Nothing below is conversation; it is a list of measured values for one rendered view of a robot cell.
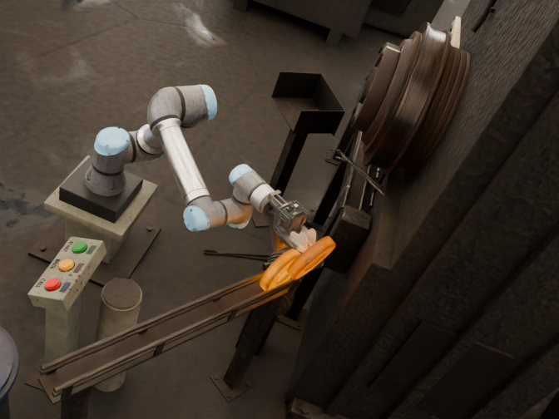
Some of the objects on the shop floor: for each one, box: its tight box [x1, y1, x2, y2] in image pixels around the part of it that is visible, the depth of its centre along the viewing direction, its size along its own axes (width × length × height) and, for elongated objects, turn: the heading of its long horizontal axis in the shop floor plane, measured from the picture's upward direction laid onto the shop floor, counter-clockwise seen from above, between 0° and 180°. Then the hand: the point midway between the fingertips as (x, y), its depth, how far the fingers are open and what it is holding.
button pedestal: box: [25, 236, 106, 392], centre depth 189 cm, size 16×24×62 cm, turn 150°
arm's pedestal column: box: [28, 216, 161, 288], centre depth 244 cm, size 40×40×26 cm
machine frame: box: [284, 0, 559, 419], centre depth 202 cm, size 73×108×176 cm
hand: (313, 253), depth 163 cm, fingers closed
